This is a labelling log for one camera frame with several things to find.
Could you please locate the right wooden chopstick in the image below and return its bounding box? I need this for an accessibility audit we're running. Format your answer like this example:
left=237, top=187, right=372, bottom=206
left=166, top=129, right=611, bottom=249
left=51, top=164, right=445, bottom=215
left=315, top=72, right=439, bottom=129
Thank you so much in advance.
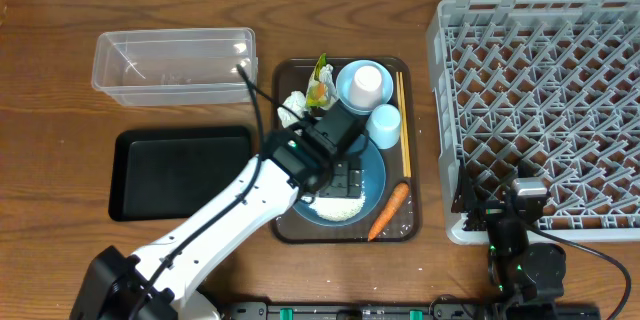
left=397, top=72, right=412, bottom=178

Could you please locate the green yellow snack wrapper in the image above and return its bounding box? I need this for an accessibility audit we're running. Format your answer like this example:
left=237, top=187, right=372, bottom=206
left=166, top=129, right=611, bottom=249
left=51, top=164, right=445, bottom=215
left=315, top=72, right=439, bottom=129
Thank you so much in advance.
left=306, top=53, right=329, bottom=108

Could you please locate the grey dishwasher rack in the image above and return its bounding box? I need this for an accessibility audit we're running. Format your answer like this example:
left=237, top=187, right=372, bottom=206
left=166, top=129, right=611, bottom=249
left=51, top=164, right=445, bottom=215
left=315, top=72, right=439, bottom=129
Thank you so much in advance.
left=426, top=0, right=639, bottom=245

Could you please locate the brown serving tray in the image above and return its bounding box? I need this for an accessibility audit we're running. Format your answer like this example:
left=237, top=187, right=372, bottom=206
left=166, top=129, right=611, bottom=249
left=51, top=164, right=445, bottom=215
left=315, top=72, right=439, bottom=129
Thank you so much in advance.
left=270, top=56, right=421, bottom=244

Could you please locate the small light blue bowl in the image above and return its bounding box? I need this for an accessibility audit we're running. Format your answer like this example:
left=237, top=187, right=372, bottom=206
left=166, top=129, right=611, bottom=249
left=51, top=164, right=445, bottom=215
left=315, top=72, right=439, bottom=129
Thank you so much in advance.
left=336, top=60, right=394, bottom=115

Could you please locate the black shallow tray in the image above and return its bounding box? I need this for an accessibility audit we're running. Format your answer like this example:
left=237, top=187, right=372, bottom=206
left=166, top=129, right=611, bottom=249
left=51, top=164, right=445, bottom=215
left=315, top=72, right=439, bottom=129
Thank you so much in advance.
left=108, top=126, right=252, bottom=222

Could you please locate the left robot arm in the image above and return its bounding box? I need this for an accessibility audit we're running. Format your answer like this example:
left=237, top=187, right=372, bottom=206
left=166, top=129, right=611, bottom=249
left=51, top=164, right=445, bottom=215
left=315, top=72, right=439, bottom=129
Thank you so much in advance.
left=70, top=104, right=364, bottom=319

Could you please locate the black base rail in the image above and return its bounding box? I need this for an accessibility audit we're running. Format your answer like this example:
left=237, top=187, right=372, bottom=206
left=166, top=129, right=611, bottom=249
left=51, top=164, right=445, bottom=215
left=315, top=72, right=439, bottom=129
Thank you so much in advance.
left=220, top=298, right=601, bottom=320

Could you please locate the left wooden chopstick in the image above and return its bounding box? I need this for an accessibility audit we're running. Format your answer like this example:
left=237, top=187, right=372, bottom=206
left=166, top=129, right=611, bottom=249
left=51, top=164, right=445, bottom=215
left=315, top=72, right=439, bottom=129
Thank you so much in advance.
left=396, top=72, right=403, bottom=172

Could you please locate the wooden chopstick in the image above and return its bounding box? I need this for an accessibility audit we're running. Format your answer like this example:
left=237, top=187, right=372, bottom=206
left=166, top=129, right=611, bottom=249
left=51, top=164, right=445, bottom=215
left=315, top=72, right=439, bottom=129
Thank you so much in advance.
left=396, top=72, right=403, bottom=172
left=397, top=72, right=412, bottom=178

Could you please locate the white rice pile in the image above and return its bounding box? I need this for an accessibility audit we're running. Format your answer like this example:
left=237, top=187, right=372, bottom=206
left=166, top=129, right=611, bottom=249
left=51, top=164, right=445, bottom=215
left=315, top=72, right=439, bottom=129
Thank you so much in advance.
left=309, top=196, right=366, bottom=222

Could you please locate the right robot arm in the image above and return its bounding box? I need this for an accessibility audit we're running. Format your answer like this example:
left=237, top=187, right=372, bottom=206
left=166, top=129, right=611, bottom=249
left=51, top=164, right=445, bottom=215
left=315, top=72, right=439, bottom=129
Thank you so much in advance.
left=451, top=165, right=566, bottom=319

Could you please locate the large blue plate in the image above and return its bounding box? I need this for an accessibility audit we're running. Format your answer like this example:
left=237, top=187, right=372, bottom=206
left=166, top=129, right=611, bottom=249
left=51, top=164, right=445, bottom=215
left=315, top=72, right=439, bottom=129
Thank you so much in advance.
left=293, top=135, right=386, bottom=227

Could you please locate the clear plastic bin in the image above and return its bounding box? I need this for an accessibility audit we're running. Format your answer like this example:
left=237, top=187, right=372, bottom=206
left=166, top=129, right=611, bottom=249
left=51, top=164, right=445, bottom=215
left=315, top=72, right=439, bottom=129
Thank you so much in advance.
left=92, top=27, right=258, bottom=106

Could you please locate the pink cup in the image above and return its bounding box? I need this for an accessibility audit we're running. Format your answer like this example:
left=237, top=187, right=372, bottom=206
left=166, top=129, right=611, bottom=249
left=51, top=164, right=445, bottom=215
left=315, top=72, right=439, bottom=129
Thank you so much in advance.
left=348, top=65, right=383, bottom=110

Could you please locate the orange carrot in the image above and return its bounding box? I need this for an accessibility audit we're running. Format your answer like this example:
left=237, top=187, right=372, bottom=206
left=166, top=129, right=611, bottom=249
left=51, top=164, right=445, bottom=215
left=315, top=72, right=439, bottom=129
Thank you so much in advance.
left=368, top=182, right=410, bottom=241

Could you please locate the light blue cup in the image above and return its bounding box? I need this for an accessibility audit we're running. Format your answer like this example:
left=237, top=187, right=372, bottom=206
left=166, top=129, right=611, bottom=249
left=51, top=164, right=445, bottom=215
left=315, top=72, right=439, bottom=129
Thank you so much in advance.
left=366, top=104, right=402, bottom=150

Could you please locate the crumpled white tissue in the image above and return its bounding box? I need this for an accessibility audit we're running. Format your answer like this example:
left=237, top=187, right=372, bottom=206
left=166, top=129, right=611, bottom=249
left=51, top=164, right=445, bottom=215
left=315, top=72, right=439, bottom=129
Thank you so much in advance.
left=277, top=91, right=308, bottom=127

